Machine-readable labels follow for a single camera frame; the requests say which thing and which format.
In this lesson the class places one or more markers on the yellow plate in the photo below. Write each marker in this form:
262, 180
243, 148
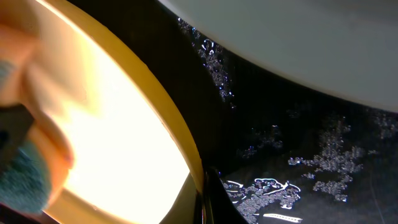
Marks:
116, 146

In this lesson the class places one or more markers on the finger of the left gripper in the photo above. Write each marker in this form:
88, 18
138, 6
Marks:
15, 123

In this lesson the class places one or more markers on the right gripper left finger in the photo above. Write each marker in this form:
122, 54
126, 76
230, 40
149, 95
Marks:
187, 206

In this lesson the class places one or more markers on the pale green plate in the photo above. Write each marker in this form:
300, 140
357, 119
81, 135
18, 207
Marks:
344, 48

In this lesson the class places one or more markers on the green yellow sponge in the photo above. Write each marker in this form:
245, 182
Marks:
25, 181

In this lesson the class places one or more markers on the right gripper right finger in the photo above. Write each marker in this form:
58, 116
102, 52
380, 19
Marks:
218, 207

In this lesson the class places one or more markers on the round black tray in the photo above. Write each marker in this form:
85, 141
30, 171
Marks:
285, 153

